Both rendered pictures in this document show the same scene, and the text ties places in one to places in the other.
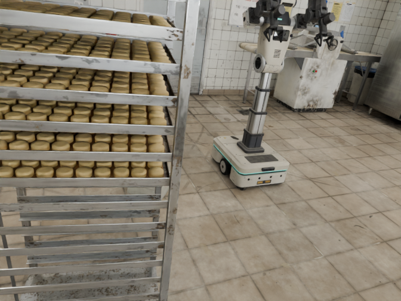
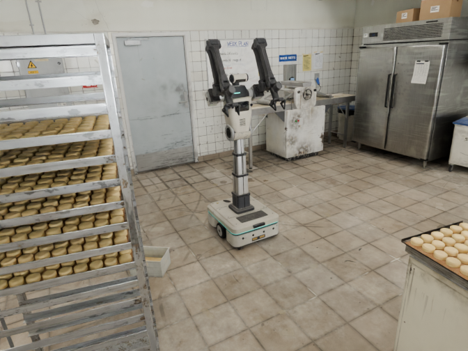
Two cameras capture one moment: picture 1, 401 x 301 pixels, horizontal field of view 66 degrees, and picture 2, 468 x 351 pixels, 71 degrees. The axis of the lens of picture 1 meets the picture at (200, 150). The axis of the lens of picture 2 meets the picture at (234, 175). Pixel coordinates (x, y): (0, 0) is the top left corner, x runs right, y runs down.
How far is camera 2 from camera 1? 46 cm
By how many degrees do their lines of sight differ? 6
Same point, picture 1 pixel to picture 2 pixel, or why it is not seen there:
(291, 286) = (287, 330)
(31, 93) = (10, 222)
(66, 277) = not seen: outside the picture
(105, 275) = not seen: outside the picture
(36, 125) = (18, 244)
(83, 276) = not seen: outside the picture
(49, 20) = (14, 170)
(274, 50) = (239, 120)
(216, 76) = (208, 141)
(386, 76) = (364, 112)
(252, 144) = (242, 205)
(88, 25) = (44, 168)
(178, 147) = (133, 237)
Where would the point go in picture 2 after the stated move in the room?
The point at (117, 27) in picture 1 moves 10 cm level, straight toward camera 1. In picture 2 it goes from (66, 164) to (63, 173)
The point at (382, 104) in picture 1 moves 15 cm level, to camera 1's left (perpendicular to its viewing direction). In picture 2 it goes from (367, 138) to (359, 138)
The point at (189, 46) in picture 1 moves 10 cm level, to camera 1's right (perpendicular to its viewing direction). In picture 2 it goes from (122, 166) to (150, 164)
